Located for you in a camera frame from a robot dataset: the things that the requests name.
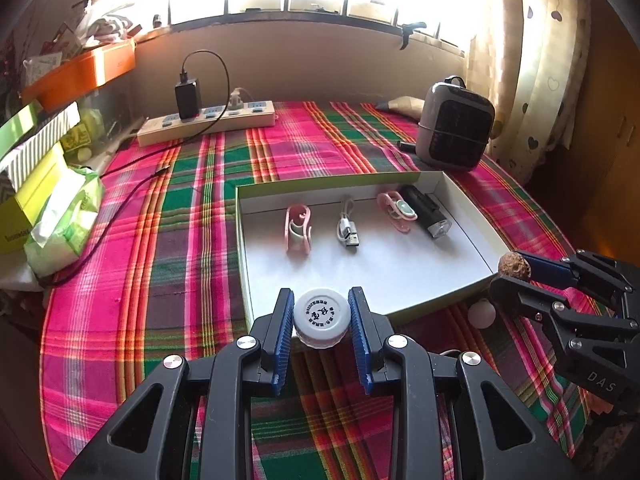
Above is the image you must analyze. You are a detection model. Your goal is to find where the white bottle cap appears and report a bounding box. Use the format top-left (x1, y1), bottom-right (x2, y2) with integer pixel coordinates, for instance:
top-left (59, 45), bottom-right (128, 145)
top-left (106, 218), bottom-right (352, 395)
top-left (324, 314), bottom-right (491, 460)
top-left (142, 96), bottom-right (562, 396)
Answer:
top-left (292, 290), bottom-right (352, 350)

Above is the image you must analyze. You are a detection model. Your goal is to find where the wooden cabinet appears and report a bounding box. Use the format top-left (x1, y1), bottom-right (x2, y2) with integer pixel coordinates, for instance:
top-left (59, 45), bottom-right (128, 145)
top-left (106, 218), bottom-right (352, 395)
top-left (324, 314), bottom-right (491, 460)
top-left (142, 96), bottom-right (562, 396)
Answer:
top-left (565, 0), bottom-right (640, 271)

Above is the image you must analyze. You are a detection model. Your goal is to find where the pink strap bike light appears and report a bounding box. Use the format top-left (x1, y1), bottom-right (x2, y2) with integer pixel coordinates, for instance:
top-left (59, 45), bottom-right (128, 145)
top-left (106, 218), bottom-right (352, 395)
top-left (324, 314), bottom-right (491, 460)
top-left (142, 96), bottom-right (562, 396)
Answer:
top-left (377, 191), bottom-right (419, 234)

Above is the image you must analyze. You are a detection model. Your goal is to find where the brown walnut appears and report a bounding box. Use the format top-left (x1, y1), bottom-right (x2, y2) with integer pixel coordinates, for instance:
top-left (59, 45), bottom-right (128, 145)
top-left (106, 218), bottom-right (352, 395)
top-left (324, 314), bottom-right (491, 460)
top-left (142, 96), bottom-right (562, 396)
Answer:
top-left (497, 253), bottom-right (532, 282)

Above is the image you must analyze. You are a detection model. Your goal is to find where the grey striped box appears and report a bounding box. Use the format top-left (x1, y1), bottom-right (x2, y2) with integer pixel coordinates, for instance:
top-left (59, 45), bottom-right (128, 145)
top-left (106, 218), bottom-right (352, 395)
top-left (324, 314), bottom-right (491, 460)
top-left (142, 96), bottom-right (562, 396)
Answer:
top-left (0, 110), bottom-right (81, 186)

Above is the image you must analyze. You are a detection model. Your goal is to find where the heart print curtain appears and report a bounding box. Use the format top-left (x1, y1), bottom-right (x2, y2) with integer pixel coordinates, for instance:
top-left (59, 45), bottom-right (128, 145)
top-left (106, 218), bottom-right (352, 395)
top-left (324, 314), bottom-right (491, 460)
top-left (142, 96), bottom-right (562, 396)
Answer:
top-left (465, 0), bottom-right (601, 181)

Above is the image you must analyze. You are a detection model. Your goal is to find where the green white flat box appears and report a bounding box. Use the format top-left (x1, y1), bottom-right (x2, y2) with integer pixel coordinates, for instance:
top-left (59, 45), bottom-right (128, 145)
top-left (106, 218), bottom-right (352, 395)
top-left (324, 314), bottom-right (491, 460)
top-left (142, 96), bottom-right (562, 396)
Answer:
top-left (0, 101), bottom-right (81, 161)

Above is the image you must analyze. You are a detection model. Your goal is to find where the white round knob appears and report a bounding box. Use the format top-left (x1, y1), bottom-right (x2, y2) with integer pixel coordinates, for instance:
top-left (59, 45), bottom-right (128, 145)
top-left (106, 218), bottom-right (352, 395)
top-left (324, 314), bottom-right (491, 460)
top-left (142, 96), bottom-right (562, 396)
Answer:
top-left (467, 297), bottom-right (497, 330)

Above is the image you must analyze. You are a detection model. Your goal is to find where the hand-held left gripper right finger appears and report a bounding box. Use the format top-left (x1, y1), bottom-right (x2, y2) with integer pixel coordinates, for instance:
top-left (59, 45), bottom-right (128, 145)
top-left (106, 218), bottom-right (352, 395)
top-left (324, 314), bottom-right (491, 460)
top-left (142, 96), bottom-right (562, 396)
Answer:
top-left (347, 286), bottom-right (588, 480)

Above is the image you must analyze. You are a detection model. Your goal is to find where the green tissue pack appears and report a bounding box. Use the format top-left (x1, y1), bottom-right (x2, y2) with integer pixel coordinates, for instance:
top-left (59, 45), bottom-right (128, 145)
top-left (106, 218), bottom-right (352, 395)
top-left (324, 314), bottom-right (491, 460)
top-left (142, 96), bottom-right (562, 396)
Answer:
top-left (25, 165), bottom-right (105, 276)

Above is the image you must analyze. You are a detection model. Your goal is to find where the black window clip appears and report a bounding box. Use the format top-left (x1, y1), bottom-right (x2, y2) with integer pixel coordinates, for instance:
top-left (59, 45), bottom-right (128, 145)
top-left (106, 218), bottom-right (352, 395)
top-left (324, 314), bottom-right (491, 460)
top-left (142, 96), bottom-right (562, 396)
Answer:
top-left (397, 21), bottom-right (427, 51)

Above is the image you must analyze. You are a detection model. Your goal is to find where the pink clip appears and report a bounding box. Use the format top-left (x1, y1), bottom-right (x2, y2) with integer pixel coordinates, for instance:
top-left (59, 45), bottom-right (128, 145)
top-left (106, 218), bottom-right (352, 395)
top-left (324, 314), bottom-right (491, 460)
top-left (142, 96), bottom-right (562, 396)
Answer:
top-left (284, 203), bottom-right (313, 256)

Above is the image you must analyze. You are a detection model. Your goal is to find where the black charger adapter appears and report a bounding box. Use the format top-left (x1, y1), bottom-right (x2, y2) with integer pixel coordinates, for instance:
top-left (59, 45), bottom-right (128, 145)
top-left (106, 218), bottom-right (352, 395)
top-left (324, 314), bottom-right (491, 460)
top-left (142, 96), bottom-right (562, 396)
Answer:
top-left (175, 74), bottom-right (202, 122)

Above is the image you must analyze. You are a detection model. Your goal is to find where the white usb cable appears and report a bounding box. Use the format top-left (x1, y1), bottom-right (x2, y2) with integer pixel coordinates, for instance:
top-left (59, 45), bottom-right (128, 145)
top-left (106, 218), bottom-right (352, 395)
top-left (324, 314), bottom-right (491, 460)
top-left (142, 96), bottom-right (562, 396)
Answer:
top-left (336, 196), bottom-right (362, 250)

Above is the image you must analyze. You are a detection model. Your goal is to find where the grey portable fan heater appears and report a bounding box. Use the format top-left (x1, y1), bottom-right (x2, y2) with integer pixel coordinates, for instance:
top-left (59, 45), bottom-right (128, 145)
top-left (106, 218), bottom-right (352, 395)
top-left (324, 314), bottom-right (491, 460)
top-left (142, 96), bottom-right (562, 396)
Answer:
top-left (417, 76), bottom-right (496, 173)

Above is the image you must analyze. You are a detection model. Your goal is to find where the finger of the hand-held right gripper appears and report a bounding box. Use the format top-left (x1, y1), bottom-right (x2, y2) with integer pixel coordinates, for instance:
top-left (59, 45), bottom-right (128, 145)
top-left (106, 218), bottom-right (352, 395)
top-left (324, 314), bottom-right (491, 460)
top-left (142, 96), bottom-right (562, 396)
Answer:
top-left (515, 249), bottom-right (640, 307)
top-left (489, 276), bottom-right (640, 357)

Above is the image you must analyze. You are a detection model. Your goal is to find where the green white cardboard box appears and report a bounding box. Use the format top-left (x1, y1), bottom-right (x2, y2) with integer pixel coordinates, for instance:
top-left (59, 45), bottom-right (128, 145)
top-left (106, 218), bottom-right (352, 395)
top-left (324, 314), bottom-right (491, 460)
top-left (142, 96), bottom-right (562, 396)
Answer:
top-left (235, 170), bottom-right (512, 335)

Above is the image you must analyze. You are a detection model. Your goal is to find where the plaid tablecloth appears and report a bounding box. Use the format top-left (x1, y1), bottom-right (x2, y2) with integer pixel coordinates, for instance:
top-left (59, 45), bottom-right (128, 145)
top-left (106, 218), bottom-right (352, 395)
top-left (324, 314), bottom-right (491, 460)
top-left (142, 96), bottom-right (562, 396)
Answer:
top-left (40, 100), bottom-right (616, 480)

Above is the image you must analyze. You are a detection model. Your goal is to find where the clear plastic container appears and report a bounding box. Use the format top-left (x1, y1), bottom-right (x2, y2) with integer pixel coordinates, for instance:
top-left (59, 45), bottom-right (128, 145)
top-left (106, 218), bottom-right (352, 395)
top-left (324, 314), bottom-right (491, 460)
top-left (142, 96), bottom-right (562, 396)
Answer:
top-left (80, 85), bottom-right (136, 136)

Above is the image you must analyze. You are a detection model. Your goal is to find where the black bike light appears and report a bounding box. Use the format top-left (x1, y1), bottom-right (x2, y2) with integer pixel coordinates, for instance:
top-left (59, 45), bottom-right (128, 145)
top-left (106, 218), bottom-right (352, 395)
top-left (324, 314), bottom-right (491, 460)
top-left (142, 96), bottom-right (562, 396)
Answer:
top-left (400, 185), bottom-right (452, 239)

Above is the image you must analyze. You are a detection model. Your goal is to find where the pile of paper packets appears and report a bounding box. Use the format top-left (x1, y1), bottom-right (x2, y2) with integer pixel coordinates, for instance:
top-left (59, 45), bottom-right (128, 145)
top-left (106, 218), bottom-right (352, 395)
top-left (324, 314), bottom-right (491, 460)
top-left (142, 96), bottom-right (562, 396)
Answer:
top-left (22, 0), bottom-right (146, 68)

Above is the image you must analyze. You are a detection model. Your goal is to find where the yellow-green box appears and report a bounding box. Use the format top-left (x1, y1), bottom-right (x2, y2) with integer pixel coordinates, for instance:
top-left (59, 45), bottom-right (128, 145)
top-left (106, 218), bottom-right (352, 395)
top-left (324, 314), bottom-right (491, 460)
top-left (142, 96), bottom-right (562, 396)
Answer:
top-left (0, 142), bottom-right (68, 256)

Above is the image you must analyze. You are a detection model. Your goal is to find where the white power strip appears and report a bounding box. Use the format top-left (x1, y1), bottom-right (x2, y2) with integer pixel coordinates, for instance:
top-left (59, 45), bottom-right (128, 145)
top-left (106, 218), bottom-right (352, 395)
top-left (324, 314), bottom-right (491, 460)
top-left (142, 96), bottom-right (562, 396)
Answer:
top-left (136, 100), bottom-right (277, 148)

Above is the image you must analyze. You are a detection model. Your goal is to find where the black charger cable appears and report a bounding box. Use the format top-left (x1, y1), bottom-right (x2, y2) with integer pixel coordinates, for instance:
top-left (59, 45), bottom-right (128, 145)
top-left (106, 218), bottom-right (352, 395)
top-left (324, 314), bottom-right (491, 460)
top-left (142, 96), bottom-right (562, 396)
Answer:
top-left (32, 50), bottom-right (231, 288)

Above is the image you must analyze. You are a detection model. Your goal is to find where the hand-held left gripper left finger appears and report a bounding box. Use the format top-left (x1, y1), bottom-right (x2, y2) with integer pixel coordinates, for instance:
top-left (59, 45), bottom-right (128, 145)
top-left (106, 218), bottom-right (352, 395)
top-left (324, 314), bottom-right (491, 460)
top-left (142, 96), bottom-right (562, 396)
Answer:
top-left (62, 287), bottom-right (296, 480)

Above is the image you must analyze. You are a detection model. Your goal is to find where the black window grille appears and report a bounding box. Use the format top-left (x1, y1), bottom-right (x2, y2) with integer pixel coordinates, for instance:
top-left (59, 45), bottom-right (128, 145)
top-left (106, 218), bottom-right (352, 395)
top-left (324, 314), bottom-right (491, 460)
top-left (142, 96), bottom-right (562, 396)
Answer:
top-left (155, 0), bottom-right (471, 53)

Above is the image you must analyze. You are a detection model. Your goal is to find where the small yellow-green packet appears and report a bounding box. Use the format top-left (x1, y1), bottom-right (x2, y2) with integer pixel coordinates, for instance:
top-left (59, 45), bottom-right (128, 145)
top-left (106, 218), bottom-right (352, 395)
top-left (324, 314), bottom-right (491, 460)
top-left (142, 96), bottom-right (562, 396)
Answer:
top-left (60, 122), bottom-right (103, 153)

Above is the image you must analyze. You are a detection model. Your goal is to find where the orange tray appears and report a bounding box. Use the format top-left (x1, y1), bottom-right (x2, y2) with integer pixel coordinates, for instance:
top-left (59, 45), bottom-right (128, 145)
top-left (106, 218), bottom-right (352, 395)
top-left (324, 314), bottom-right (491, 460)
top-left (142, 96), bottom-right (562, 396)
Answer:
top-left (21, 37), bottom-right (137, 111)

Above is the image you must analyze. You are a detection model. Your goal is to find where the white plug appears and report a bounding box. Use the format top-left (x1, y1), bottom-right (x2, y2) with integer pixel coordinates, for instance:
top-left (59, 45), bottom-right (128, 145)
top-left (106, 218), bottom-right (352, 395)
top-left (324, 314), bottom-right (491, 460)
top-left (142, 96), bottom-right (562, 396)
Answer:
top-left (227, 87), bottom-right (253, 111)

